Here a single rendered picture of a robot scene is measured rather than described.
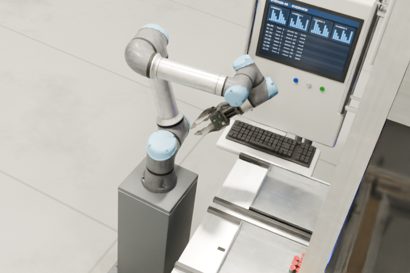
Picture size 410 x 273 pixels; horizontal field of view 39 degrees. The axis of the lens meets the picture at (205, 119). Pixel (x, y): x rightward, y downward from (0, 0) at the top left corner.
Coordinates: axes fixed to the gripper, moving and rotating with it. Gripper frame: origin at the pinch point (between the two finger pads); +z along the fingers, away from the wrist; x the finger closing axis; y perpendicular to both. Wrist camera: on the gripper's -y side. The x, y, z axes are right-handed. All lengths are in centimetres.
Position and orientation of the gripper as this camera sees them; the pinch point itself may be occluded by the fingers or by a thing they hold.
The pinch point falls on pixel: (195, 129)
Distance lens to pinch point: 222.6
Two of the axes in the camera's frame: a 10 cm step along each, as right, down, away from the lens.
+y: -0.9, 2.9, -9.5
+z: -8.4, 4.9, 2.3
